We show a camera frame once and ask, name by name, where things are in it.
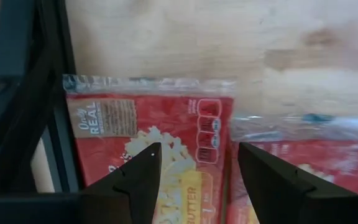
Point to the black aluminium table frame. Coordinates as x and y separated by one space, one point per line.
17 46

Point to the red popcorn packet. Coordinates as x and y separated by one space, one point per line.
337 161
104 155

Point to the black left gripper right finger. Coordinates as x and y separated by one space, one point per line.
269 186

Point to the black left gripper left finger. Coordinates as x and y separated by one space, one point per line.
141 180

